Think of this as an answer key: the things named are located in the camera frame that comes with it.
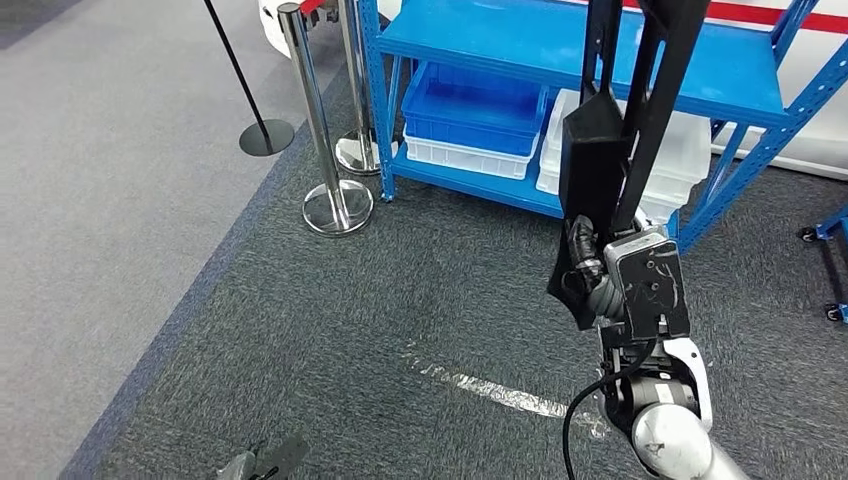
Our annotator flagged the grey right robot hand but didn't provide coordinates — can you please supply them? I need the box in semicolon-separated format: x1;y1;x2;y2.
561;215;625;321

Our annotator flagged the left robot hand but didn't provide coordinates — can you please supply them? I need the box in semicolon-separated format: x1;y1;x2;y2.
215;433;311;480

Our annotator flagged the long black plastic trim part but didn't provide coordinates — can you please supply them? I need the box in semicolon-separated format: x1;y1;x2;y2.
546;0;713;331

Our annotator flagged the blue metal shelf rack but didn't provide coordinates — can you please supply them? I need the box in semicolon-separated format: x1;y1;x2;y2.
357;0;848;256

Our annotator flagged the clear floor tape strip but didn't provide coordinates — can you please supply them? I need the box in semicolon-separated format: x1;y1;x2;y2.
404;351;609;440

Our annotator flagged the blue plastic bin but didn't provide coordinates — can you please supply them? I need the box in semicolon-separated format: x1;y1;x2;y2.
400;60;550;159

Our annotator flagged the blue wheeled rack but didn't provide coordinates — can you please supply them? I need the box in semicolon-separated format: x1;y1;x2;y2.
798;205;848;326

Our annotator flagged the white car with red stripe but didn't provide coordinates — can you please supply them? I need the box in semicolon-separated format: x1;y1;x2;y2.
258;0;848;181

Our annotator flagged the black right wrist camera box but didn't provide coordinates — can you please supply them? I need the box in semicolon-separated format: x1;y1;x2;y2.
602;228;692;342

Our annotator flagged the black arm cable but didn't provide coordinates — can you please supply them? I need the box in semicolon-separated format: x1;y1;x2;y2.
561;337;660;480

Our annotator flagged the chrome stanchion post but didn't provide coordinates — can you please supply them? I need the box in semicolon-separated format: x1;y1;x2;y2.
276;1;376;238
334;0;400;178

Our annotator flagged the thin black stanchion post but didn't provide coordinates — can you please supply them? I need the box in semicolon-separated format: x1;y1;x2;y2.
201;0;297;159

